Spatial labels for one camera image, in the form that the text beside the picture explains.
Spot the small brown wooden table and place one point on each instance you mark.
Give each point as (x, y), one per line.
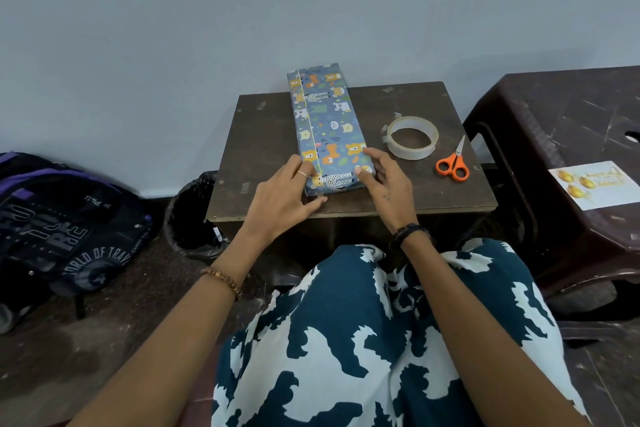
(260, 151)

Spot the person's right hand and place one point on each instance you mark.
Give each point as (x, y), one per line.
(392, 191)

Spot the blue animal-print wrapping paper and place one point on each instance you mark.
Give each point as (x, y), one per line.
(325, 121)

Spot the brown plastic stool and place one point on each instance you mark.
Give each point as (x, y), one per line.
(550, 111)

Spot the person's left forearm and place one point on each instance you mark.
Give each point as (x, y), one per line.
(160, 346)

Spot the black purple backpack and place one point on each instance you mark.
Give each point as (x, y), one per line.
(60, 236)

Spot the white card with gold stickers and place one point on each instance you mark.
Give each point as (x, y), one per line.
(600, 186)

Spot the black trash bin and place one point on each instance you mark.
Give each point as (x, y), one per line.
(187, 226)

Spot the person's right forearm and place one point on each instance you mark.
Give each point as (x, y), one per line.
(490, 336)

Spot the person's left hand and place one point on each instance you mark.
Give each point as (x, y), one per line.
(277, 206)

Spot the teal white patterned trousers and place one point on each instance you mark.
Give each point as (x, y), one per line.
(350, 341)

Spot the clear tape roll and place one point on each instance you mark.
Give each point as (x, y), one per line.
(407, 154)

